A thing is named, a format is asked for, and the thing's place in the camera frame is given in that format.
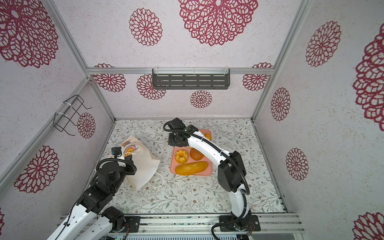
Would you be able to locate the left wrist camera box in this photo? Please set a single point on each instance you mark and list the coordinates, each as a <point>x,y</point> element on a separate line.
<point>117,152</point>

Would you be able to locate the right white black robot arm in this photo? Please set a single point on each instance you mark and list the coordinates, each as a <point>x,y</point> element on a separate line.
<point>231,175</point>

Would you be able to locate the pink plastic tray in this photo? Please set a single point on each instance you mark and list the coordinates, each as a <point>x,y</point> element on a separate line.
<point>174,164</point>

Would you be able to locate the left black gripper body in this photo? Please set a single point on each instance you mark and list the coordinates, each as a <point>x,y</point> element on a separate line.
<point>128,170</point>

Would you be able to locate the white printed paper bag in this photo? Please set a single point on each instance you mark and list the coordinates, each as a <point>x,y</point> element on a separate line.
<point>146,163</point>

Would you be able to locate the long yellow fake baguette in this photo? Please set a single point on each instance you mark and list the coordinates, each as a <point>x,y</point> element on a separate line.
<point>191,169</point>

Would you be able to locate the grey slotted wall shelf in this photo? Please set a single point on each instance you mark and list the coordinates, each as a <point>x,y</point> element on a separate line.
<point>191,79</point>

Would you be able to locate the yellow twisted fake bread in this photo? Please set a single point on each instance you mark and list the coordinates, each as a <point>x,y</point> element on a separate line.
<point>208,136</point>

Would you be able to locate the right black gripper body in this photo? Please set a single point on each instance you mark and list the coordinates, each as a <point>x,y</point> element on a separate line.
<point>174,139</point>

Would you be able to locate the black wire wall rack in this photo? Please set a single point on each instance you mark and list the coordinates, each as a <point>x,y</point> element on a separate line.
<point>65,117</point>

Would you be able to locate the round fake bread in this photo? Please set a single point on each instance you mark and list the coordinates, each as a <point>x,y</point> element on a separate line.
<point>196,155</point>

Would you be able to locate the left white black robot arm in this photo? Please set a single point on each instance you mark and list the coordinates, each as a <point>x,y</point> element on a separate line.
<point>88,218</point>

